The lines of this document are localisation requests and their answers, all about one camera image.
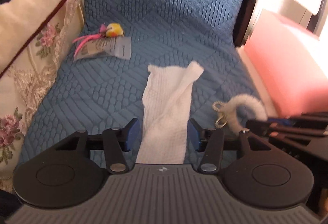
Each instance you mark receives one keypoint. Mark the black sofa frame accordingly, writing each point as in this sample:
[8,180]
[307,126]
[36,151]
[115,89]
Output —
[242,21]

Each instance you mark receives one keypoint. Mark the yellow pink feather toy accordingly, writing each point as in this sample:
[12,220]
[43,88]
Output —
[109,31]

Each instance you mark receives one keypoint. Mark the white fluffy ring keychain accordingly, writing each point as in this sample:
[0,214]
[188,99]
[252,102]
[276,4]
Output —
[227,112]

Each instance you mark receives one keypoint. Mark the pink storage box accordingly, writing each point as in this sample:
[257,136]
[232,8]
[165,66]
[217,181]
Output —
[288,66]

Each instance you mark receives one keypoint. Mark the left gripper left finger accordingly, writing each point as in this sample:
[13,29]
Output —
[74,169]

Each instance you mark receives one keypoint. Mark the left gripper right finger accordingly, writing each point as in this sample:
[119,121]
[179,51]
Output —
[251,169]

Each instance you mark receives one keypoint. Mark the floral beige pillow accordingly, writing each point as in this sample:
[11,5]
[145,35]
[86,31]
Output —
[36,35]

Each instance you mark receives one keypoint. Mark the white knitted cloth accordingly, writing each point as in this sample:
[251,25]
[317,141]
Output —
[167,102]

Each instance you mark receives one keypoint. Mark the blue quilted sofa cover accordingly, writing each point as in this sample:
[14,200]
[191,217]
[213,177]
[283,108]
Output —
[97,94]

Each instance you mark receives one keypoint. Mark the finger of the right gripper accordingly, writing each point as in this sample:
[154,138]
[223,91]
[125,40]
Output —
[304,135]

